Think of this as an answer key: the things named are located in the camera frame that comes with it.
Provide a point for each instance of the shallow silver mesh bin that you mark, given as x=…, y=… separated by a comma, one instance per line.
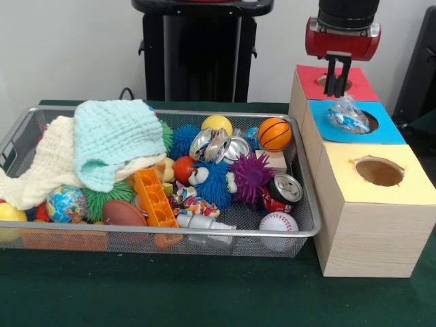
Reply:
x=136, y=242

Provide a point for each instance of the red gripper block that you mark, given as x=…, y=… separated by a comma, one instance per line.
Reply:
x=340, y=44

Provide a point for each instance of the mint waffle cloth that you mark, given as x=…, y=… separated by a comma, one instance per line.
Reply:
x=112, y=136

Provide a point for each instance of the white toy baseball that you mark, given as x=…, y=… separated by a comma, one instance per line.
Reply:
x=279, y=225

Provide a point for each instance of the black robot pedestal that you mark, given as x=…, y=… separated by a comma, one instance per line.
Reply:
x=190, y=51

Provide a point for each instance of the dark green table cloth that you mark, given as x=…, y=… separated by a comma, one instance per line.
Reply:
x=204, y=289

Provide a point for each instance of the orange plastic building brick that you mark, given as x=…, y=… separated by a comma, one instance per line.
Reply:
x=156, y=201

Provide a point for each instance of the dark green side-table cloth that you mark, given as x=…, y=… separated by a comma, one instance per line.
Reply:
x=425, y=124

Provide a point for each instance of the wooden box with three holes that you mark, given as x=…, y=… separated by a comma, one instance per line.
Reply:
x=368, y=238

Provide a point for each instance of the orange toy basketball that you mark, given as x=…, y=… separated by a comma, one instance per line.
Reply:
x=275, y=134

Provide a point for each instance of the black upright panel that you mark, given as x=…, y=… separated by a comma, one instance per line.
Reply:
x=419, y=68

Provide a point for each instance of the cream waffle cloth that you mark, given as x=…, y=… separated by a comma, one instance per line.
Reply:
x=44, y=170

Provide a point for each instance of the globe print ball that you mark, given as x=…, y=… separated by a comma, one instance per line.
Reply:
x=66, y=204

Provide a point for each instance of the brown toy football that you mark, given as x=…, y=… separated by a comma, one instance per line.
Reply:
x=124, y=213

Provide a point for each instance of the purple spiky rubber ball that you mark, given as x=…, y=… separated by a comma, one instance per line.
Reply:
x=252, y=177

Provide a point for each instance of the blue spiky toy with eyes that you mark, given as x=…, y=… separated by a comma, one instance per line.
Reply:
x=211, y=185

